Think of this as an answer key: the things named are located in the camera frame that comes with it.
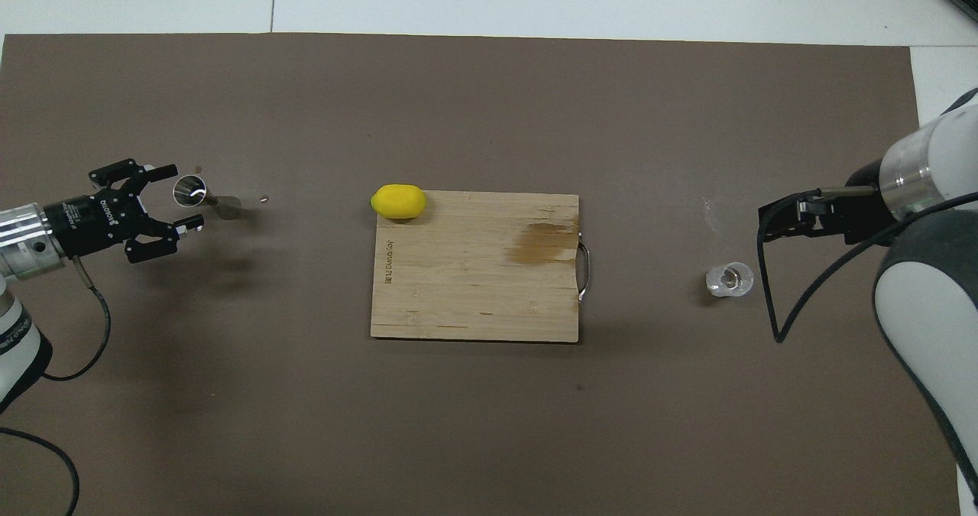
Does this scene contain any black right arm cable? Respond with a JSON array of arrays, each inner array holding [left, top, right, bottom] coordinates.
[[756, 186, 978, 344]]

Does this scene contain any brown table mat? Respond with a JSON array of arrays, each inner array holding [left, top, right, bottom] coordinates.
[[0, 33, 962, 516]]

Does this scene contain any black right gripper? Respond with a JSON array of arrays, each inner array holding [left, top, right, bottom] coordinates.
[[758, 161, 891, 245]]

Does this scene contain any clear glass cup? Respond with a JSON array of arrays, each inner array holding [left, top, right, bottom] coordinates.
[[704, 261, 755, 299]]

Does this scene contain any steel double jigger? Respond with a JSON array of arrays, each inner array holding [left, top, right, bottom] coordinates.
[[173, 176, 243, 219]]

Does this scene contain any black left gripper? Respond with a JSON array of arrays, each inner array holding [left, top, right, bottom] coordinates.
[[44, 161, 206, 264]]

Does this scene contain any wooden cutting board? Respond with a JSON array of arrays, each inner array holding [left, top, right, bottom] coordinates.
[[370, 190, 591, 344]]

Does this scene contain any yellow lemon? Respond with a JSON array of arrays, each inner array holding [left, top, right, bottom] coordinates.
[[371, 183, 427, 220]]

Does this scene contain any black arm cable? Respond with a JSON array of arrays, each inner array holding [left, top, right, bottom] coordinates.
[[756, 186, 978, 344], [38, 258, 113, 383]]

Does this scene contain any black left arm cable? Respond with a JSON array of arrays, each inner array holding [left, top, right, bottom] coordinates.
[[38, 258, 113, 383]]

